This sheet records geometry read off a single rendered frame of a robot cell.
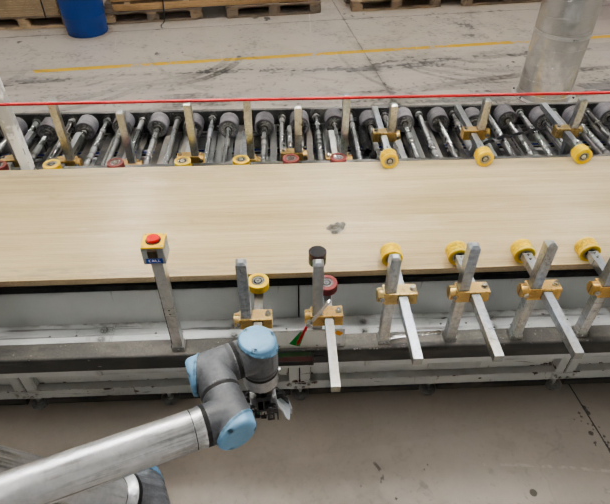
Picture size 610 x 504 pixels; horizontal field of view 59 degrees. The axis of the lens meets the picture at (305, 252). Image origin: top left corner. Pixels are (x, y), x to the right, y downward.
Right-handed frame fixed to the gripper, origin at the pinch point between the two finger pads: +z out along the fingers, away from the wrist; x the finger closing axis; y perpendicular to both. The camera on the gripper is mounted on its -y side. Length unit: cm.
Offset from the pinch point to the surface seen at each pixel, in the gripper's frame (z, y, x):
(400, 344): 24, -37, 53
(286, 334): 15.8, -41.1, 11.0
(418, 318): 32, -54, 67
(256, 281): 3, -57, 2
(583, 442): 94, -22, 144
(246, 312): 4.2, -43.2, -2.4
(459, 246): -4, -57, 78
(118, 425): 94, -63, -68
